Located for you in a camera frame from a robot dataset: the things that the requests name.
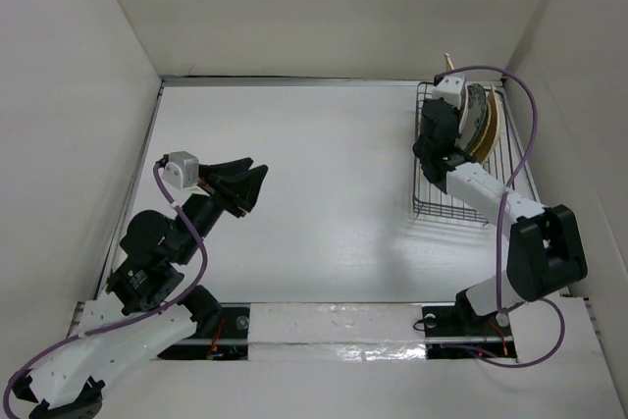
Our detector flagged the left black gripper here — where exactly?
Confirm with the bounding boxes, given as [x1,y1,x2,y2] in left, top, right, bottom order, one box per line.
[175,157,269,263]

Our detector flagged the fan-shaped bamboo tray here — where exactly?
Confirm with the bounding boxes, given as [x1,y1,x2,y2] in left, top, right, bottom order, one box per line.
[475,86,503,163]

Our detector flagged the blue floral white plate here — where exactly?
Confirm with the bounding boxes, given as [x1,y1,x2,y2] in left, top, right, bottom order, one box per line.
[459,83,488,154]

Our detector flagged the round bamboo plate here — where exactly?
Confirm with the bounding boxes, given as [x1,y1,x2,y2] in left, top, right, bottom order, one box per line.
[465,115,497,162]

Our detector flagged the red teal ceramic plate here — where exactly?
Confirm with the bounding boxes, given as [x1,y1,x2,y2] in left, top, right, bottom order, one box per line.
[456,86,470,147]

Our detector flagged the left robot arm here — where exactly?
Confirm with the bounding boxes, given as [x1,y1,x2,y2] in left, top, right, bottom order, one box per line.
[2,151,269,418]

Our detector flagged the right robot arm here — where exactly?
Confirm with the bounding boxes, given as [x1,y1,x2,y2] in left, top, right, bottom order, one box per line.
[413,98,588,334]

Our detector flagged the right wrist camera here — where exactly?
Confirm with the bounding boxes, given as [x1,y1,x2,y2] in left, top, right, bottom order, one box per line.
[432,73,467,111]

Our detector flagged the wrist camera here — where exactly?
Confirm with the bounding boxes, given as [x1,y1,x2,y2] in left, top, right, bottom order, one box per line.
[157,151,200,190]
[432,73,467,111]

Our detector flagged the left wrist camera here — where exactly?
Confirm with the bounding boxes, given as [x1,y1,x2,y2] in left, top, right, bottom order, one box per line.
[157,151,200,190]

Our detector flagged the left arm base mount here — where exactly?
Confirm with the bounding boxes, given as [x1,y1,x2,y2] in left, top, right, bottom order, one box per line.
[157,303,251,361]

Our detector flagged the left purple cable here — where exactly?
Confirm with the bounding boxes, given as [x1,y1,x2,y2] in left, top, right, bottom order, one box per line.
[0,158,209,419]

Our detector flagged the purple cable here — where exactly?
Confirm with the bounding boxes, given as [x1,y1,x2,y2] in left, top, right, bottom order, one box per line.
[0,158,209,419]
[435,64,565,366]

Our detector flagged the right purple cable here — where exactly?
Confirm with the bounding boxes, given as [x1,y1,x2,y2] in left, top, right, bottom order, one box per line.
[435,64,565,366]

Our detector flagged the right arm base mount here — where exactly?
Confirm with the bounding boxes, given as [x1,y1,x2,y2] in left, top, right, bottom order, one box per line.
[413,304,517,360]

